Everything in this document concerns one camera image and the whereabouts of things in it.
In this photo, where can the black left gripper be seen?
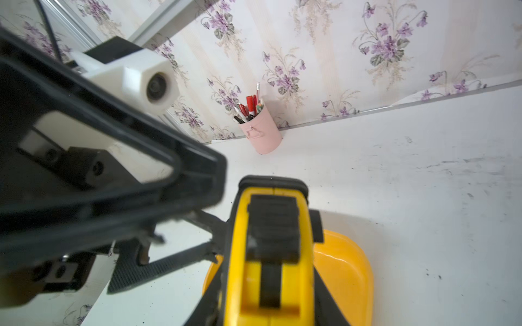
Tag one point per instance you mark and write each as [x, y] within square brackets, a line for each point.
[82, 171]

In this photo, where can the black yellow tape measure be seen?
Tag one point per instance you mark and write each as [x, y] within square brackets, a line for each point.
[270, 202]

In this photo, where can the yellow plastic storage box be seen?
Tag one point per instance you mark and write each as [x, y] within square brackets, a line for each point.
[346, 277]

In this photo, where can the pink pen holder cup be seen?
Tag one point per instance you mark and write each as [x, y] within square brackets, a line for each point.
[262, 132]

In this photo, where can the red pens in cup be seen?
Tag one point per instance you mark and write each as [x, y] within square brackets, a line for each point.
[253, 107]

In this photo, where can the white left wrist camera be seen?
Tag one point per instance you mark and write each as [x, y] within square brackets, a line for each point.
[139, 77]

